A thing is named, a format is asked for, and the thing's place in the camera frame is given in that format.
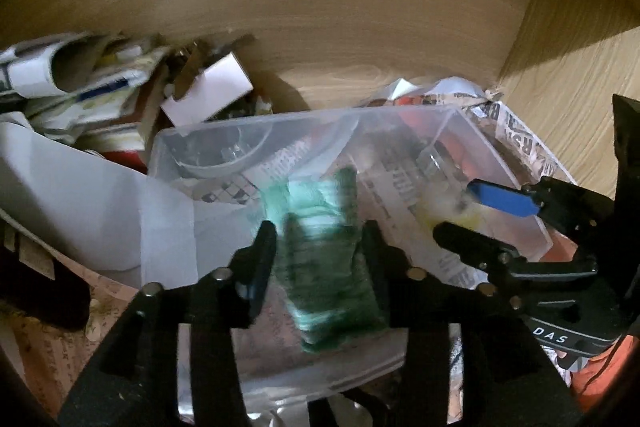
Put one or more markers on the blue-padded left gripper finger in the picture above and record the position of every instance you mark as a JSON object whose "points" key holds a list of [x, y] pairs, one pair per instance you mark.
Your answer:
{"points": [[503, 198]]}

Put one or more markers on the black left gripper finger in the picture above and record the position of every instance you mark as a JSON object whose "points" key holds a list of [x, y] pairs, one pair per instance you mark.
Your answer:
{"points": [[507, 379], [479, 251], [132, 378]]}

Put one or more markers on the green knitted soft object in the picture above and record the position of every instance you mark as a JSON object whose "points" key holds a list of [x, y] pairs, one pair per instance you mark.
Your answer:
{"points": [[319, 262]]}

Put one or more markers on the orange sleeve forearm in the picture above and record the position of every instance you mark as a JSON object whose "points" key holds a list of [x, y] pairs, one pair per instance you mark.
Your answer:
{"points": [[591, 383]]}

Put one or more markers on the yellow plush ball toy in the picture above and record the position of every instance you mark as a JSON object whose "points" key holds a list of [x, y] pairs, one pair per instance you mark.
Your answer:
{"points": [[434, 208]]}

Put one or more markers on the clear plastic storage box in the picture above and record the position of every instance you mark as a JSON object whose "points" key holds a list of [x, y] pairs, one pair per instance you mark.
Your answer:
{"points": [[318, 176]]}

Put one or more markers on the newspaper-print table mat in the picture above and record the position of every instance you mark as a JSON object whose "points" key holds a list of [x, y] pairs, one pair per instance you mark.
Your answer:
{"points": [[529, 158]]}

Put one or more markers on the white box lid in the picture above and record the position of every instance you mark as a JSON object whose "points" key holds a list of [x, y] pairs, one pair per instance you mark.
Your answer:
{"points": [[111, 219]]}

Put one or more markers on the stack of papers and magazines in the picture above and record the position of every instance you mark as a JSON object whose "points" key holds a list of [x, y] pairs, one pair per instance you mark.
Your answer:
{"points": [[98, 92]]}

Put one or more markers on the white small card box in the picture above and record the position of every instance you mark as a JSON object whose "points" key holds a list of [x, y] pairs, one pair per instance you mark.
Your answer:
{"points": [[220, 85]]}

